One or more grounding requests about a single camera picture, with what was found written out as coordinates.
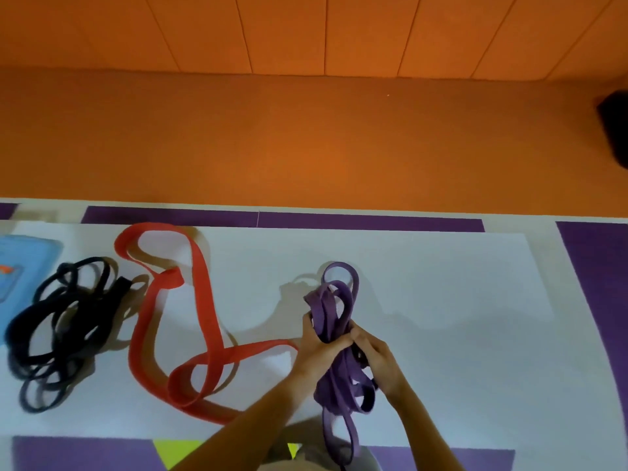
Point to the person's left hand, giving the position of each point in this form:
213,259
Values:
314,355

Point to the person's right hand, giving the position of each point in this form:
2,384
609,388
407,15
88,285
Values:
382,365

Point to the person's right thumb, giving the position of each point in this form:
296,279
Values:
360,330

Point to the person's left thumb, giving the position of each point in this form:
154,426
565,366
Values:
309,324

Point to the purple resistance band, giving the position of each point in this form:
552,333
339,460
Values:
341,338

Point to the person's left forearm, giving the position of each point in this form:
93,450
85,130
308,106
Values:
240,424

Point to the person's right forearm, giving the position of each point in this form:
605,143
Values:
424,431

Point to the white paper sheet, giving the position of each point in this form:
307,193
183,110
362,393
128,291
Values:
294,333

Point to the red resistance band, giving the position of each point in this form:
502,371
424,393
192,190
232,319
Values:
181,323

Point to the purple and white mat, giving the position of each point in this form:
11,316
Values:
596,269

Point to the black resistance band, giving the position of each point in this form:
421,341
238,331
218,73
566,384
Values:
61,328

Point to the light blue pouch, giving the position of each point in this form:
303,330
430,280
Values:
22,274

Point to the black object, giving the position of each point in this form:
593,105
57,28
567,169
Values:
615,129

